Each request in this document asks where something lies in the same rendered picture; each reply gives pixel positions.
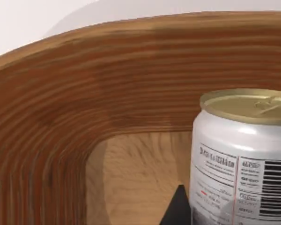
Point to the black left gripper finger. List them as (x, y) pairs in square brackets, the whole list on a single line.
[(179, 206)]

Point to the white can with gold lid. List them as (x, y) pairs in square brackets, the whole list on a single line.
[(241, 164)]

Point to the wooden basket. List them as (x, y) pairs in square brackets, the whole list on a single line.
[(89, 98)]

